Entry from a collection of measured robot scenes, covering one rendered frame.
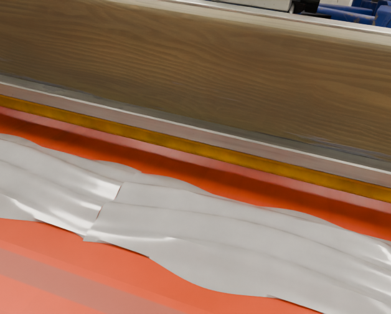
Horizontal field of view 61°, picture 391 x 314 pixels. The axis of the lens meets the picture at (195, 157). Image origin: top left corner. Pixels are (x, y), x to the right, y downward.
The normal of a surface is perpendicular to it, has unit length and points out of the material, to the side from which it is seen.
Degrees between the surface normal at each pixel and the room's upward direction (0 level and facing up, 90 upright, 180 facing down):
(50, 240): 0
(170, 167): 0
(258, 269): 33
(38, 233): 0
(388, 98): 90
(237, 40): 90
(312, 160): 90
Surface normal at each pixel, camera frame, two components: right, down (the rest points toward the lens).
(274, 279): -0.11, -0.41
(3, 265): 0.11, -0.86
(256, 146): -0.29, 0.46
